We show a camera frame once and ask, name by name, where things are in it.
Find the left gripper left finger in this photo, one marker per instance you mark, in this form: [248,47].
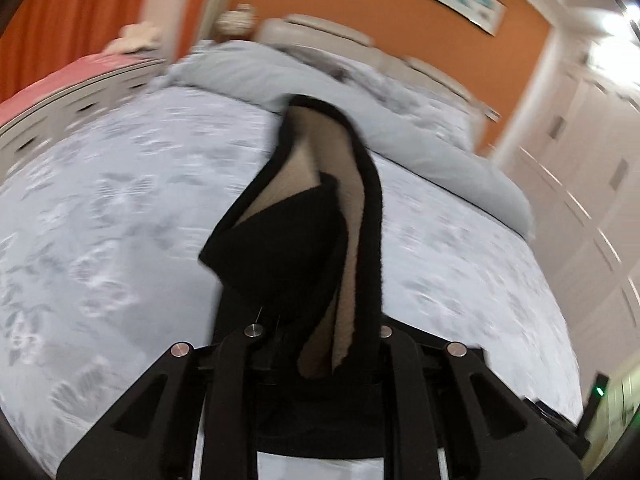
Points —
[182,419]

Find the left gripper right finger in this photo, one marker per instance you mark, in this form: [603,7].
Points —
[452,417]

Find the black pants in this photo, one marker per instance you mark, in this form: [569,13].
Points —
[298,255]

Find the white wardrobe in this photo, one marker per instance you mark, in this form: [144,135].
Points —
[573,148]

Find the pink topped side cabinet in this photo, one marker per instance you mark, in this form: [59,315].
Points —
[55,106]

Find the grey folded duvet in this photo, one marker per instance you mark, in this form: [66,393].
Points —
[267,78]

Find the beige padded headboard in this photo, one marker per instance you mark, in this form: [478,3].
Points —
[308,31]

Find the white flower plush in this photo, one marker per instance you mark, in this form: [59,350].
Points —
[135,38]

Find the white bedside lamp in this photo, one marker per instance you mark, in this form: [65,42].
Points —
[237,23]

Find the orange curtain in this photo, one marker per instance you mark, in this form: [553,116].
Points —
[46,35]

